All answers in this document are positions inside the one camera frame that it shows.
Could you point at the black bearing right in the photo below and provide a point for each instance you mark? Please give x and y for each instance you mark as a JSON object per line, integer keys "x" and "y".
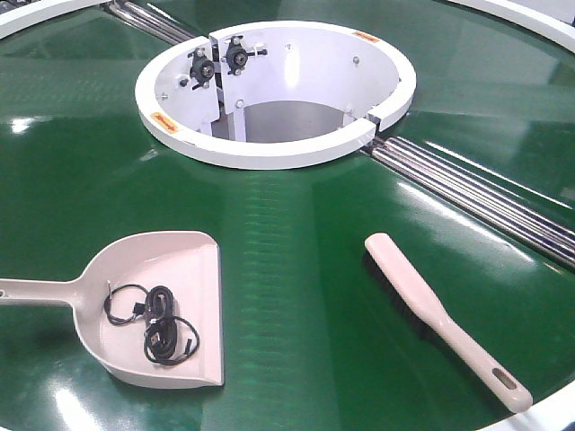
{"x": 237, "y": 55}

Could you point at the white outer rim left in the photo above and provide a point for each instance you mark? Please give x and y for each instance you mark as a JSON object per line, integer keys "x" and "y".
{"x": 24, "y": 16}

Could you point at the pink plastic dustpan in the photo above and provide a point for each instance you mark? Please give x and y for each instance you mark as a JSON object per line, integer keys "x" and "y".
{"x": 187, "y": 262}

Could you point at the black bearing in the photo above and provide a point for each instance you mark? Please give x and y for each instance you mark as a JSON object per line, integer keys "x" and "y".
{"x": 202, "y": 68}
{"x": 237, "y": 55}

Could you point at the black bearing left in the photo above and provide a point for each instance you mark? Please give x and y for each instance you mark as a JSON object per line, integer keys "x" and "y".
{"x": 202, "y": 68}

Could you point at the white rim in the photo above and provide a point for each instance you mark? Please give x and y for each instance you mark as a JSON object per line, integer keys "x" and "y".
{"x": 558, "y": 32}
{"x": 24, "y": 16}

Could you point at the pink hand brush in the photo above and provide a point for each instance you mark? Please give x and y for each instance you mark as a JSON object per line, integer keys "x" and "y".
{"x": 422, "y": 301}

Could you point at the steel rollers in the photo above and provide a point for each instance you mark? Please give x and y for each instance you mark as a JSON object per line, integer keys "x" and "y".
{"x": 150, "y": 21}
{"x": 479, "y": 197}

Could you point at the steel rollers right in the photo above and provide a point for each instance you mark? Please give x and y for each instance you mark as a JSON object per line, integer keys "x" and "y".
{"x": 479, "y": 197}

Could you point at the white inner ring guard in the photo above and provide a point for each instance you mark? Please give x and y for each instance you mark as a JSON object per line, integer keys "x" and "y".
{"x": 322, "y": 92}

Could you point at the steel rollers upper left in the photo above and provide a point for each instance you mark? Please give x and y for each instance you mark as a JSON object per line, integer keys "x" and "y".
{"x": 150, "y": 21}

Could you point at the white outer rim right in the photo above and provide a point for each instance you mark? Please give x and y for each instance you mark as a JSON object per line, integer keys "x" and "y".
{"x": 558, "y": 32}

